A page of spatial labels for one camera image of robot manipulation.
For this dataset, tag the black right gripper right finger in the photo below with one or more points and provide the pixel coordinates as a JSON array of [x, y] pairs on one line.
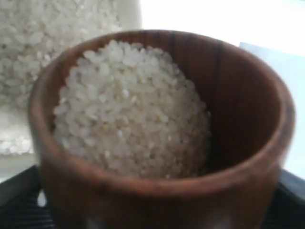
[[287, 210]]

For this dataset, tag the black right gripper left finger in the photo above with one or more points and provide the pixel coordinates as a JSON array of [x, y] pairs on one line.
[[18, 203]]

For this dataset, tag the brown wooden cup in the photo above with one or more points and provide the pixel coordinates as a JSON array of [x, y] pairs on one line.
[[158, 129]]

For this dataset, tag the white ceramic rice bowl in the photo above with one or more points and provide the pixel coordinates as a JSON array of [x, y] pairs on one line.
[[32, 34]]

